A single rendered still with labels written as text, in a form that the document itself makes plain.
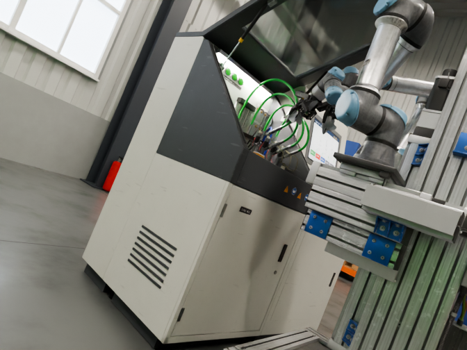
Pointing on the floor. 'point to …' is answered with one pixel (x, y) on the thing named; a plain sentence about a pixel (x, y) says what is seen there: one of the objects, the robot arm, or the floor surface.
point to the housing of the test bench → (140, 155)
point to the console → (304, 265)
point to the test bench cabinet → (169, 251)
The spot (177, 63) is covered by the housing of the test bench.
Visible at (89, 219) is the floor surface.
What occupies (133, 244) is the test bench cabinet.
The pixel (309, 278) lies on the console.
